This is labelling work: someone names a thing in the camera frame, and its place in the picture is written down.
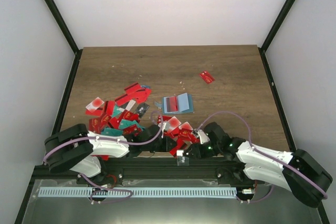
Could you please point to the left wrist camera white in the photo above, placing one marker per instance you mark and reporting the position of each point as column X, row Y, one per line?
column 166, row 127

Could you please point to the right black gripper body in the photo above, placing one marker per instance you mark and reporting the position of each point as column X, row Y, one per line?
column 205, row 153

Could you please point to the red striped card table edge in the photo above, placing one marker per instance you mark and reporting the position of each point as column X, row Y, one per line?
column 180, row 145

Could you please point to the red gold card right pile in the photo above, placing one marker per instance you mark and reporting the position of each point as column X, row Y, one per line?
column 186, row 132

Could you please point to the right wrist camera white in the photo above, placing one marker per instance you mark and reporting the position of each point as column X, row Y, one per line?
column 200, row 137

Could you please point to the light blue slotted cable duct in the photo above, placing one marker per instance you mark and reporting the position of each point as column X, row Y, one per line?
column 139, row 192

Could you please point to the black frame post left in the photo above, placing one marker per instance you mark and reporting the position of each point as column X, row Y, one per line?
column 62, row 25

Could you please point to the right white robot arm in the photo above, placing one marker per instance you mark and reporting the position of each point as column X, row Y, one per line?
column 297, row 172

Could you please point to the red card far right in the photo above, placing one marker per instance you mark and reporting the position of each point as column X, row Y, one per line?
column 207, row 77

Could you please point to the red card black stripe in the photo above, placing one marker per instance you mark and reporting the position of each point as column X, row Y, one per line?
column 172, row 104

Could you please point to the black frame post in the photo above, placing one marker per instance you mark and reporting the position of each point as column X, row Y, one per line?
column 62, row 25
column 288, row 4

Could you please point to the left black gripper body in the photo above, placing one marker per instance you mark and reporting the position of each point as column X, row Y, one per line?
column 164, row 148

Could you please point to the black frame post right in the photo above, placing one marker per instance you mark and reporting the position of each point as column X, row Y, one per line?
column 288, row 4

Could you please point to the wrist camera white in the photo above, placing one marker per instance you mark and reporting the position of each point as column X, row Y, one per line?
column 200, row 137
column 166, row 127

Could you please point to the red card top pile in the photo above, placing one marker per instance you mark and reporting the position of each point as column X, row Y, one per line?
column 132, row 88

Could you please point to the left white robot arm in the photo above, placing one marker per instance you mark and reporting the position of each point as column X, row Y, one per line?
column 83, row 151

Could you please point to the red gold card pile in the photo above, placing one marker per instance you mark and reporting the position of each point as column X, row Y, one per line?
column 133, row 129
column 186, row 132

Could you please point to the white red card left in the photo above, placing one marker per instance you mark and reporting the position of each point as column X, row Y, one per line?
column 94, row 104

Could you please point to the black card centre left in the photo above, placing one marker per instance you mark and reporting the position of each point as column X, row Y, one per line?
column 141, row 109

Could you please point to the red VIP card centre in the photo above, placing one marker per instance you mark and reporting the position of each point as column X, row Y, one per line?
column 163, row 118

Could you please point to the small black card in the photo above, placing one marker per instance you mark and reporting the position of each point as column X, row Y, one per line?
column 181, row 159

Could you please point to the white red circle card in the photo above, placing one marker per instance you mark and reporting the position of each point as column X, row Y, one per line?
column 172, row 124

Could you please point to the teal leather card holder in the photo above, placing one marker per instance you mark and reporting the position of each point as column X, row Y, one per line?
column 185, row 102

